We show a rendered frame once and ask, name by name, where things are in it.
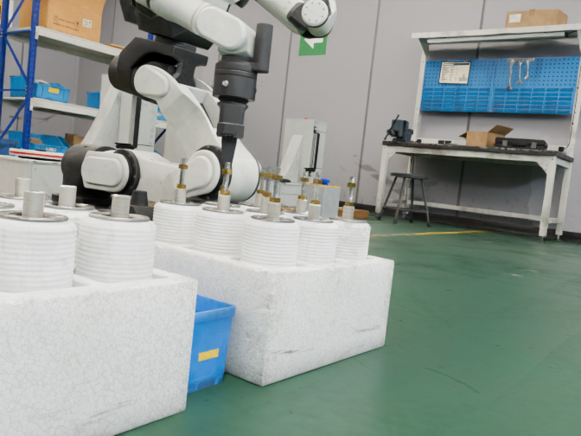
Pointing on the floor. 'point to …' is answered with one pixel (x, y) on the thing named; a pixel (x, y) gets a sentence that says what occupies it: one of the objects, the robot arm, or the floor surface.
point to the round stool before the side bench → (411, 196)
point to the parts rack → (67, 44)
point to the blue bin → (209, 342)
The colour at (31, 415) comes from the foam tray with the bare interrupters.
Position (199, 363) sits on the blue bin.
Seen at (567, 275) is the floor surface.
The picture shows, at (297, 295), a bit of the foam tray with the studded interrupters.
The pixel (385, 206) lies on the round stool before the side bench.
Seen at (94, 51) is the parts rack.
